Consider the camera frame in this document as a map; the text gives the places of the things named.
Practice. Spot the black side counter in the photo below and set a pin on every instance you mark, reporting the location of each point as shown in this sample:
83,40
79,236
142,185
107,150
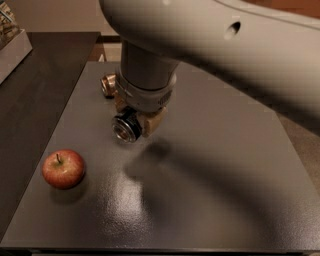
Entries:
32,100

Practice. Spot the orange soda can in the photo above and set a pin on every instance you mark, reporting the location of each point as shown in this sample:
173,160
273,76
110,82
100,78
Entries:
108,85

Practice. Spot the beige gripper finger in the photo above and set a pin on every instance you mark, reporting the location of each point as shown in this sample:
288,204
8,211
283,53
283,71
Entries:
149,122
119,102

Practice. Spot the white snack box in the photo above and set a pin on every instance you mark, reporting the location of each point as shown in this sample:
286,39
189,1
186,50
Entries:
14,42

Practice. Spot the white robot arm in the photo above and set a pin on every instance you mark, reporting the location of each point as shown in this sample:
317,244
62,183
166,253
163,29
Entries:
270,55

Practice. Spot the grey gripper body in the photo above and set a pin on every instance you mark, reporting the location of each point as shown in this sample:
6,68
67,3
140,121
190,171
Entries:
144,99

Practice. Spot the red apple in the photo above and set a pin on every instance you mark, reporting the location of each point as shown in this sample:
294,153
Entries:
63,169

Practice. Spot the blue pepsi can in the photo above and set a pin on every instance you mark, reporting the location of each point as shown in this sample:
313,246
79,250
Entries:
126,126

